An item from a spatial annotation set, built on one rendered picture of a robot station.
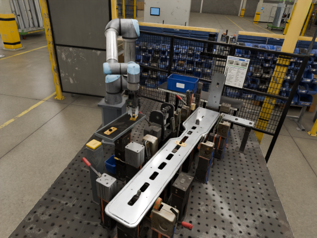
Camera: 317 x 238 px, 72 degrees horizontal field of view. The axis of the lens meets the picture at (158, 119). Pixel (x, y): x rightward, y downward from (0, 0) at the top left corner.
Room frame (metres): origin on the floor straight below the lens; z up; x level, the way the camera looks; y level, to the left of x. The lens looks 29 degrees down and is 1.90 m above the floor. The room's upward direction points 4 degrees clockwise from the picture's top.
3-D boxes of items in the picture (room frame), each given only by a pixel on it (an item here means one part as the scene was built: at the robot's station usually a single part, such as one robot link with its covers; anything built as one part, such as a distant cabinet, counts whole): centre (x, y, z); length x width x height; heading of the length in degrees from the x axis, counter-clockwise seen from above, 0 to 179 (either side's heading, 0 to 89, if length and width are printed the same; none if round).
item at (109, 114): (1.68, 0.39, 0.90); 0.21 x 0.21 x 0.40; 82
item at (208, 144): (1.24, -0.35, 0.87); 0.12 x 0.09 x 0.35; 63
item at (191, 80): (2.25, -0.23, 1.10); 0.30 x 0.17 x 0.13; 70
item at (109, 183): (0.82, 0.25, 0.88); 0.11 x 0.10 x 0.36; 63
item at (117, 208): (1.25, -0.17, 1.00); 1.38 x 0.22 x 0.02; 153
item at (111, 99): (1.68, 0.39, 1.15); 0.15 x 0.15 x 0.10
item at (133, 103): (1.28, 0.17, 1.32); 0.09 x 0.08 x 0.12; 171
